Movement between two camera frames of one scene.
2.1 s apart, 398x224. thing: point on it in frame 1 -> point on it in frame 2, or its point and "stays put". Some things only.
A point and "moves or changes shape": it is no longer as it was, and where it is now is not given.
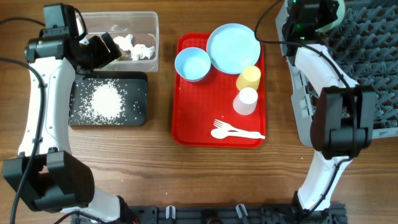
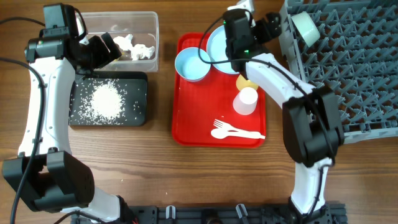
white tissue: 125,43 stays put
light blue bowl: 193,64 stays put
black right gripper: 329,14 -> 274,27
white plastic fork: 227,127 stays put
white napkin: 139,51 stays put
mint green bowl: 340,12 moves or changes shape
